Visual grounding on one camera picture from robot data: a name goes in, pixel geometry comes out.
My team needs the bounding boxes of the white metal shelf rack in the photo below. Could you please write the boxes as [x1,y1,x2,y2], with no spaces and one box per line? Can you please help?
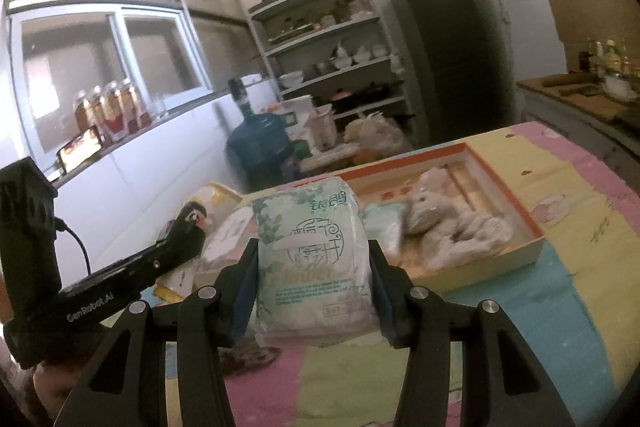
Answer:
[248,0,426,148]

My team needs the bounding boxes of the green tray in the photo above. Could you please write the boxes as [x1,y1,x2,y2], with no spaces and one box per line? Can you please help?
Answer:
[270,24,316,45]

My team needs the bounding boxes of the black smartphone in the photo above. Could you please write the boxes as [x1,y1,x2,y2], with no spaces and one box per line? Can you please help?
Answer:
[56,125,105,175]

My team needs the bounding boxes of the orange shallow cardboard box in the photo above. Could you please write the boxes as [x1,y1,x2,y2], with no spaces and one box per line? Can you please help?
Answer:
[340,142,546,293]

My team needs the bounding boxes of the blue water jug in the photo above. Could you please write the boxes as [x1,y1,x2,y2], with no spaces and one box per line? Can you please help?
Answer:
[227,112,293,188]

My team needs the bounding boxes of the leopard print scrunchie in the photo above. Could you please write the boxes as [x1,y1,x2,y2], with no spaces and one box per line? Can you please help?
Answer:
[220,338,282,378]

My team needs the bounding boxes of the brown cardboard sheet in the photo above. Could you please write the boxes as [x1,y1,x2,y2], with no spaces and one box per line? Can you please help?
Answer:
[539,0,640,72]

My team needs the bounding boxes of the small mint tissue pack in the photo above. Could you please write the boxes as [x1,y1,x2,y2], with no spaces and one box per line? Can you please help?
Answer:
[362,202,407,258]

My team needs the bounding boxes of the kitchen counter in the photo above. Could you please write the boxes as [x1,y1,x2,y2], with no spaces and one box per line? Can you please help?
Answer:
[515,74,640,168]

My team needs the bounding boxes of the white yellow soft pack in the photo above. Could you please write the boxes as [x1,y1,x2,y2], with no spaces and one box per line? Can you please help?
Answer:
[155,257,201,303]

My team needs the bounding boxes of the dark green refrigerator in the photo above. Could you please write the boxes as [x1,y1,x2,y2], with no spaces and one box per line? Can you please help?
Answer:
[392,0,523,145]

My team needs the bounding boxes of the black wok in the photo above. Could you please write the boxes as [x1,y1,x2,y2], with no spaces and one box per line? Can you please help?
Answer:
[350,82,403,106]

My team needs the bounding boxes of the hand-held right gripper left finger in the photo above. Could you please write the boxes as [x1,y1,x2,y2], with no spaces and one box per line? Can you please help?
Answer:
[50,237,261,427]

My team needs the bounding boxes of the white bowl with rim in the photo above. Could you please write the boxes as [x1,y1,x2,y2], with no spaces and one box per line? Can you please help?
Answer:
[602,74,638,100]

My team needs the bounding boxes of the white plastic bag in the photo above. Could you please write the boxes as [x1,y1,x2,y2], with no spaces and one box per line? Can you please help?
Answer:
[344,114,406,158]

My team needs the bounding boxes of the sliding interior window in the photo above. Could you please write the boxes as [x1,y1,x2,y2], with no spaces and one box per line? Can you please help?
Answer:
[7,4,216,152]

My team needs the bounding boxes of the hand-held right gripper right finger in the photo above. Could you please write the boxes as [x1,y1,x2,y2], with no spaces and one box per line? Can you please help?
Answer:
[367,239,576,427]

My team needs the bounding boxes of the group of condiment bottles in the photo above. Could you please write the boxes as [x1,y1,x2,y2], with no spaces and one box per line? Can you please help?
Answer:
[580,38,640,78]

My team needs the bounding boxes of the black water pump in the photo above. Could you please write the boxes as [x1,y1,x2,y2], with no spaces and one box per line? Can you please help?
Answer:
[229,77,252,115]

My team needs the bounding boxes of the group of white dishes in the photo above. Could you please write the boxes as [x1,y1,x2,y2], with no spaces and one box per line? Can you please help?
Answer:
[315,44,391,75]

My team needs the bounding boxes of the white paper sack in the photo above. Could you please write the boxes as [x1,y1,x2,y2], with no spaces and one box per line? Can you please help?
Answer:
[272,96,313,142]

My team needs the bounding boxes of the person's left hand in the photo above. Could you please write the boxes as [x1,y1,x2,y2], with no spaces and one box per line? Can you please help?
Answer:
[30,342,108,427]

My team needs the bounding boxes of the floral print tissue pack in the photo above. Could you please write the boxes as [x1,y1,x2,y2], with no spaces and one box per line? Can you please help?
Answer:
[194,207,261,290]

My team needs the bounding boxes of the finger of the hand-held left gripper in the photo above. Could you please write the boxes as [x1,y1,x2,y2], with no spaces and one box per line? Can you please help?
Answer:
[150,214,208,273]

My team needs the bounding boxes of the black cable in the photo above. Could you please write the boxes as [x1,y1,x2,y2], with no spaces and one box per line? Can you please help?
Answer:
[52,217,93,278]

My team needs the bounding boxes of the white green tissue pack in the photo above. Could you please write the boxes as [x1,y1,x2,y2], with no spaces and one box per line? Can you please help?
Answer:
[251,175,382,348]

